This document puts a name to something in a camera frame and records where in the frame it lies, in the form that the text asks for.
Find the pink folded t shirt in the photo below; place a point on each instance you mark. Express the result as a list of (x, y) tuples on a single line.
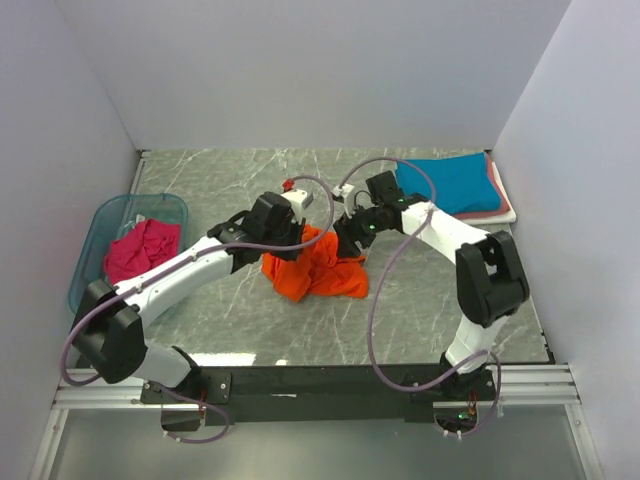
[(482, 194)]

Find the teal plastic bin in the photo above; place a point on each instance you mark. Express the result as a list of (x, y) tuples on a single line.
[(112, 221)]

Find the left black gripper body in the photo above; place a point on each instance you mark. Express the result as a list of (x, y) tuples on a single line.
[(290, 233)]

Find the blue folded t shirt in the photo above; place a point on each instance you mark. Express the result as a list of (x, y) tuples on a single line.
[(433, 177)]

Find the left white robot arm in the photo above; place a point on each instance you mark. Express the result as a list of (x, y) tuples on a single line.
[(112, 320)]

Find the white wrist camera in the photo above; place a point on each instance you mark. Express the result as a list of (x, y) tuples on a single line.
[(343, 193), (299, 199)]

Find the magenta crumpled t shirt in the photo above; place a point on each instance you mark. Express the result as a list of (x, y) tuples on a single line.
[(149, 244)]

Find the orange t shirt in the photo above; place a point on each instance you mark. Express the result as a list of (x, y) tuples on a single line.
[(317, 271)]

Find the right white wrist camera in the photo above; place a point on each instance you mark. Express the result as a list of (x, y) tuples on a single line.
[(343, 193)]

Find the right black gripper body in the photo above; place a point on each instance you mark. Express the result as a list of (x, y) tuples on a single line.
[(364, 224)]

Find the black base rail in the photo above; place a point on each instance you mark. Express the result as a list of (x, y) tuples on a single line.
[(319, 393)]

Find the aluminium frame rail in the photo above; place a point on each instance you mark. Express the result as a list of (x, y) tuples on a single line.
[(522, 385)]

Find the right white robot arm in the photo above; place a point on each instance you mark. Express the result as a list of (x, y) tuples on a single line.
[(491, 284)]

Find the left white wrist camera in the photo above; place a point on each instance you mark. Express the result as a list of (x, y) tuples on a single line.
[(299, 199)]

